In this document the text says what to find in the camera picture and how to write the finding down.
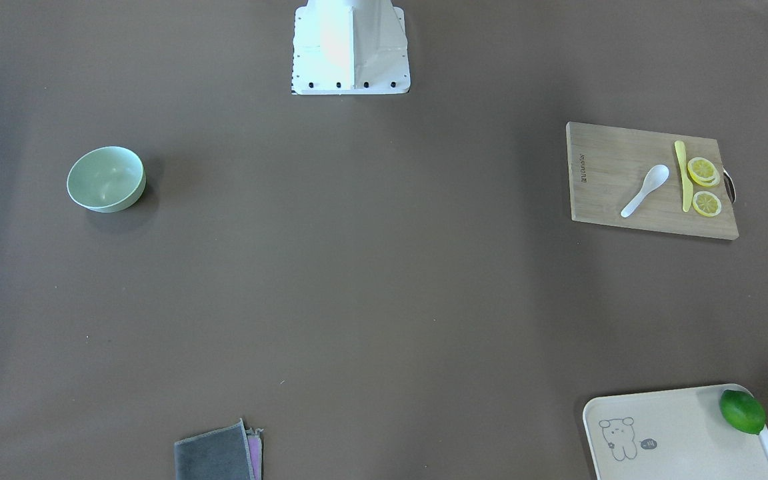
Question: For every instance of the white ceramic spoon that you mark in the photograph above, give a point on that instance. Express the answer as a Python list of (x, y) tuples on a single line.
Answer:
[(654, 179)]

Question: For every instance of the light green bowl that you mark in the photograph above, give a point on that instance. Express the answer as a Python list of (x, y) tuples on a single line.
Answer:
[(107, 180)]

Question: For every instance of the wooden cutting board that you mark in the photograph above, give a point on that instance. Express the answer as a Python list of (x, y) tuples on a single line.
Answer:
[(607, 166)]

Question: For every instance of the grey folded cloth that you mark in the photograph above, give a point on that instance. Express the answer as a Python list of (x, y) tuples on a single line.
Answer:
[(234, 452)]

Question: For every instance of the lower lemon slice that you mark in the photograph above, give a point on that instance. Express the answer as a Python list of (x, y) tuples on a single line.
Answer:
[(706, 203)]

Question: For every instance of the lemon slice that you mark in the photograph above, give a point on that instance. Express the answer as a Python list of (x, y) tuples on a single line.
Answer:
[(703, 172), (706, 203)]

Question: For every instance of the upper lemon slice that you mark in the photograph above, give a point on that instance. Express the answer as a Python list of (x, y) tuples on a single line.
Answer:
[(703, 172)]

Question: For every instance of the cream tray with bear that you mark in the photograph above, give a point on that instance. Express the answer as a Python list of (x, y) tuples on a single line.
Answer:
[(671, 434)]

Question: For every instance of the green lime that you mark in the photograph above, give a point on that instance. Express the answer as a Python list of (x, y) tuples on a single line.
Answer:
[(742, 411)]

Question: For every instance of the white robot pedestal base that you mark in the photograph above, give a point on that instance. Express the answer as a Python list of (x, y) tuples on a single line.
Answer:
[(350, 48)]

